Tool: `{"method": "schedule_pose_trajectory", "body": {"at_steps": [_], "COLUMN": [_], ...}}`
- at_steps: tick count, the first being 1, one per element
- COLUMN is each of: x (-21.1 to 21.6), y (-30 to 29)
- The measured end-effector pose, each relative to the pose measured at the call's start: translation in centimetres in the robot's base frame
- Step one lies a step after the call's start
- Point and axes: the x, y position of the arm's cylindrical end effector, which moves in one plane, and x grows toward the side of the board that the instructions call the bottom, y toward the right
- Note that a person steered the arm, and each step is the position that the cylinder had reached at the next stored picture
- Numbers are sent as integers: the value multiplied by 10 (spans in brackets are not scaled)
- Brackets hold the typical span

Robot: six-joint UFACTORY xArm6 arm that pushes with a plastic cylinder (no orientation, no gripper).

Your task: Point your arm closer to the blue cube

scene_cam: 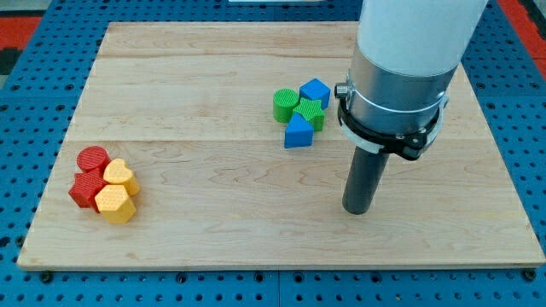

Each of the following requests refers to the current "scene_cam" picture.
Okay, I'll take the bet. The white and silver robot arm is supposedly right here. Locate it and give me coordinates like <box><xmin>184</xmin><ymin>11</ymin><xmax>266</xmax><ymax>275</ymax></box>
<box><xmin>335</xmin><ymin>0</ymin><xmax>487</xmax><ymax>160</ymax></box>

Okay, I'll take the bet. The blue cube block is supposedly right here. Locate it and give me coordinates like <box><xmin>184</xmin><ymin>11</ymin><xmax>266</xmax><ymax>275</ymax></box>
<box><xmin>299</xmin><ymin>78</ymin><xmax>331</xmax><ymax>110</ymax></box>

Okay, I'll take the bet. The blue triangle block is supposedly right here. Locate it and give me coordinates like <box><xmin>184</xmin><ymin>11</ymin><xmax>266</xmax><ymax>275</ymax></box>
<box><xmin>284</xmin><ymin>113</ymin><xmax>314</xmax><ymax>148</ymax></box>

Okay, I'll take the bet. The green cylinder block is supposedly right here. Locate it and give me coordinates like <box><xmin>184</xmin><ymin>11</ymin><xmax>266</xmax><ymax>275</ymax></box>
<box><xmin>272</xmin><ymin>89</ymin><xmax>299</xmax><ymax>123</ymax></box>

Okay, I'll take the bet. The green star block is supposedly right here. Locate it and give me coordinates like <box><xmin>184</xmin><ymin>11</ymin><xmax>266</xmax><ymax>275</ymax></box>
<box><xmin>293</xmin><ymin>97</ymin><xmax>325</xmax><ymax>131</ymax></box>

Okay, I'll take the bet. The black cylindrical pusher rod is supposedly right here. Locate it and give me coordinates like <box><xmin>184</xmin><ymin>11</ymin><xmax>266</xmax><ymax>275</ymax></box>
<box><xmin>342</xmin><ymin>148</ymin><xmax>389</xmax><ymax>215</ymax></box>

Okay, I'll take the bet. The light wooden board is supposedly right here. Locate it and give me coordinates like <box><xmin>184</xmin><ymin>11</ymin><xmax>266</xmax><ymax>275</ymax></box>
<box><xmin>18</xmin><ymin>22</ymin><xmax>545</xmax><ymax>271</ymax></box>

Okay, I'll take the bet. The yellow heart block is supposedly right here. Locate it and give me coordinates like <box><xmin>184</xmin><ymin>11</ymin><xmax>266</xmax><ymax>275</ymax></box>
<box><xmin>103</xmin><ymin>158</ymin><xmax>140</xmax><ymax>196</ymax></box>

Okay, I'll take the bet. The yellow hexagon block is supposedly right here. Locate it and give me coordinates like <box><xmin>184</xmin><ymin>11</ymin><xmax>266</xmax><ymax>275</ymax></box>
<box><xmin>95</xmin><ymin>185</ymin><xmax>137</xmax><ymax>224</ymax></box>

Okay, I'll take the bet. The red cylinder block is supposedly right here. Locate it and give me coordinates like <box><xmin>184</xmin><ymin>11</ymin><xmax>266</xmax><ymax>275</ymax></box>
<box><xmin>76</xmin><ymin>146</ymin><xmax>111</xmax><ymax>172</ymax></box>

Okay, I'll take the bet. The red star block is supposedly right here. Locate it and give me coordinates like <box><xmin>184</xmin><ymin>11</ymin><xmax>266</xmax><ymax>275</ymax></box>
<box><xmin>68</xmin><ymin>169</ymin><xmax>108</xmax><ymax>213</ymax></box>

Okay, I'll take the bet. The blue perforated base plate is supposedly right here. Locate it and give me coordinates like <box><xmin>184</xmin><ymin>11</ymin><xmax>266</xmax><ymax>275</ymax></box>
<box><xmin>1</xmin><ymin>0</ymin><xmax>545</xmax><ymax>306</ymax></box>

